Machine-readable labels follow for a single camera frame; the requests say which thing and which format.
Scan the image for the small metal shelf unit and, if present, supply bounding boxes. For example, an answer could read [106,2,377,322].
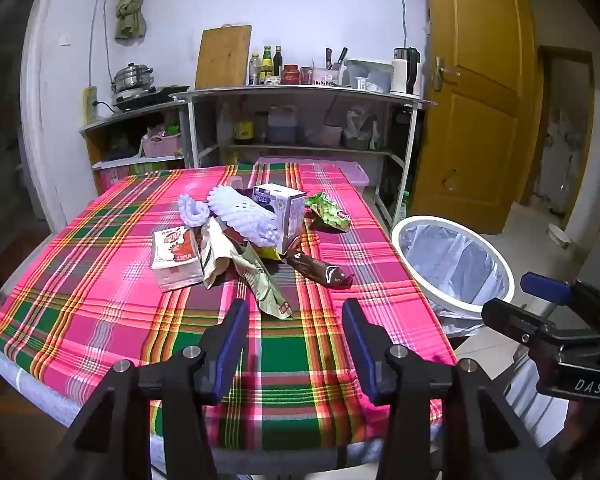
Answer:
[79,102,188,196]

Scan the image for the clear plastic container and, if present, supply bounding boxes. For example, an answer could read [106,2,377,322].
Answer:
[344,58,396,93]

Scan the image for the grey power cable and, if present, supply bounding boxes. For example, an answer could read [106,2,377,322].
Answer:
[89,0,112,88]
[397,0,411,51]

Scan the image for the person's right hand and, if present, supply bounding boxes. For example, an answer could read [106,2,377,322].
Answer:
[562,400,600,456]

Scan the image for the brown chocolate wrapper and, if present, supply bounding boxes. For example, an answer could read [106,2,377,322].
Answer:
[285,251,355,289]

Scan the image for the hanging green cloth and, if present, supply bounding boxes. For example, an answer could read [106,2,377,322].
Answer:
[111,0,147,41]

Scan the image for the green snack packet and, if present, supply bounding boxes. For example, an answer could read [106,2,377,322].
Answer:
[305,191,353,232]

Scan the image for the pink-lidded storage box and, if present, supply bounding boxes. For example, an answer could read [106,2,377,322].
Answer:
[254,156,370,198]

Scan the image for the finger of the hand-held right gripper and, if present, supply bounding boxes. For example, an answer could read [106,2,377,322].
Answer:
[520,271,578,308]
[481,298,556,346]

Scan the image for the pink green plaid tablecloth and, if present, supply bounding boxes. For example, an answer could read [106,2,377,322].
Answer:
[0,162,458,453]

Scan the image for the large metal shelf rack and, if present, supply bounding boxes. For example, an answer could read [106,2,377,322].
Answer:
[172,84,438,231]

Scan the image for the metal door handle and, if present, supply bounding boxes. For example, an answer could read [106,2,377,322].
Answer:
[431,57,461,92]

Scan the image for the purple white carton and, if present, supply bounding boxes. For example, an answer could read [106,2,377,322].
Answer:
[252,183,307,254]

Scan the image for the white round bin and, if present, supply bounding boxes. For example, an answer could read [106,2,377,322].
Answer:
[390,215,517,321]

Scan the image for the pink knife holder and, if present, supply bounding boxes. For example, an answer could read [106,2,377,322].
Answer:
[311,67,343,87]

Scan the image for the yellowed power strip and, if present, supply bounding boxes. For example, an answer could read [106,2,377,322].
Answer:
[82,86,98,123]

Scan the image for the purple plastic jug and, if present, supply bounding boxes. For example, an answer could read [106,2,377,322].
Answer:
[266,105,298,143]

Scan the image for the white foam fruit net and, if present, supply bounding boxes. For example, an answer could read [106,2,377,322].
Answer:
[207,186,281,248]

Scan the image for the wooden cutting board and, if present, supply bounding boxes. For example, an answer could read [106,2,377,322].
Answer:
[195,24,253,90]

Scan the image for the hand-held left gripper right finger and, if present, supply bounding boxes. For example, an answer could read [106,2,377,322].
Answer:
[341,298,556,480]

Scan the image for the crumpled plastic bags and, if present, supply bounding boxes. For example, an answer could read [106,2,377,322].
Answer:
[343,107,381,151]

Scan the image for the steel pot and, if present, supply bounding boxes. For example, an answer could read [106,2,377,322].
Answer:
[111,62,155,95]

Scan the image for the beige green-print snack bag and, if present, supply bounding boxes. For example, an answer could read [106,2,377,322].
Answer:
[230,242,295,320]

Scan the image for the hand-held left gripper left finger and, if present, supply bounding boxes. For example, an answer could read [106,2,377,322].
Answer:
[42,299,251,480]

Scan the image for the lavender foam fruit net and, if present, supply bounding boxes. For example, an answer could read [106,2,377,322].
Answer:
[177,194,212,227]

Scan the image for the wooden door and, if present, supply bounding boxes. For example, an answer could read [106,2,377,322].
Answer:
[407,0,538,236]

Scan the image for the white floor bowl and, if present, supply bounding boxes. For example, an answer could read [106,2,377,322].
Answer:
[547,224,571,248]

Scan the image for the pink basket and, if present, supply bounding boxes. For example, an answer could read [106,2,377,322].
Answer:
[141,132,183,158]

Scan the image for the white black kettle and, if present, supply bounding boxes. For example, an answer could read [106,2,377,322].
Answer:
[391,46,422,97]

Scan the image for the white plastic bottle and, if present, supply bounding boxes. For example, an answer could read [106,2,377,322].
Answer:
[215,102,233,143]

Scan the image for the black induction cooker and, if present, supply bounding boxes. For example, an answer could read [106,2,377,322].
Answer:
[111,85,191,112]

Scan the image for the red white carton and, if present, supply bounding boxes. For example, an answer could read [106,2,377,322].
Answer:
[151,227,205,293]

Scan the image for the beige paper snack bag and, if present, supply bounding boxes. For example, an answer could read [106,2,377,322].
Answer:
[199,216,246,290]

